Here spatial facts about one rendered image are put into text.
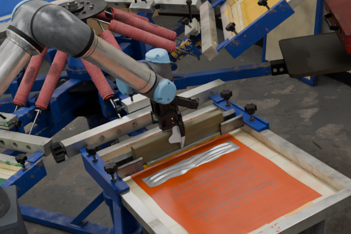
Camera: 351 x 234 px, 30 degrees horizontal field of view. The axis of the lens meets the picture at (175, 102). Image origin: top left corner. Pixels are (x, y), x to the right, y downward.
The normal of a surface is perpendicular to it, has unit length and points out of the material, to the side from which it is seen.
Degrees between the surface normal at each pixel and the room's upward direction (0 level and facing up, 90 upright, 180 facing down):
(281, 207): 0
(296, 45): 0
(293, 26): 79
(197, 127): 90
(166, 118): 90
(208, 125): 90
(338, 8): 0
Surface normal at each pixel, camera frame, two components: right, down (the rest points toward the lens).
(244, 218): -0.16, -0.88
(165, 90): 0.60, 0.27
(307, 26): -0.89, 0.16
